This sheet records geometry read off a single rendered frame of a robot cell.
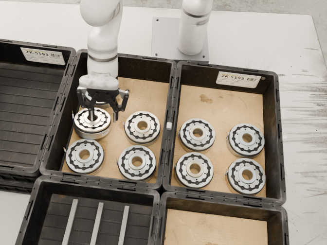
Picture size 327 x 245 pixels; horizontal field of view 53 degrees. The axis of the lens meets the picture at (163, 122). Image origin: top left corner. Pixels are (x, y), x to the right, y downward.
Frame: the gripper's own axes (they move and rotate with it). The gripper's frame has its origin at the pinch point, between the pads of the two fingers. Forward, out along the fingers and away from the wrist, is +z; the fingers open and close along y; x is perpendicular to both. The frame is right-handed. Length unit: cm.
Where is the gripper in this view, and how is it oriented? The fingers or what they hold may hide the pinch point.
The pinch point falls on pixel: (103, 115)
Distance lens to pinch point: 92.2
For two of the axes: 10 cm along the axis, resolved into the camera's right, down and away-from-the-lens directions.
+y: -9.9, -0.8, -0.7
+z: -1.1, 7.5, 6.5
